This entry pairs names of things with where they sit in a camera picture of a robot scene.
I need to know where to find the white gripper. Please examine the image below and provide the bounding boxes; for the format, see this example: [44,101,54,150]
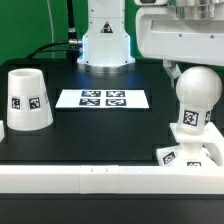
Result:
[136,6,224,88]

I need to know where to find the white lamp bulb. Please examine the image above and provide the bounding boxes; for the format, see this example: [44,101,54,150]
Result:
[176,66,222,134]

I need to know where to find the white lamp base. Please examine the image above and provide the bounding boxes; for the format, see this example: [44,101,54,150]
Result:
[156,122,224,167]

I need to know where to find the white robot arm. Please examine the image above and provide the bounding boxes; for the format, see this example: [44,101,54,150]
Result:
[78,0,224,79]

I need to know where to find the white lamp shade cone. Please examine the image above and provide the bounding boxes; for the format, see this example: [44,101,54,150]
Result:
[7,68,53,131]

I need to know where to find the white marker tag sheet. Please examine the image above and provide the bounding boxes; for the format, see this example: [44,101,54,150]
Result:
[56,89,149,109]

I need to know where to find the white front fence bar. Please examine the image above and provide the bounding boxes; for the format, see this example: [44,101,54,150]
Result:
[0,165,224,194]

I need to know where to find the white left fence block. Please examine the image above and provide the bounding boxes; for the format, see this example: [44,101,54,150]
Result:
[0,120,5,142]

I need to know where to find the black cable with connector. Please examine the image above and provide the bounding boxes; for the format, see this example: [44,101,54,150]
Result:
[27,0,84,61]

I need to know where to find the thin grey cable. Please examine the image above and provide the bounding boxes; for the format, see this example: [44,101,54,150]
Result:
[46,0,56,58]

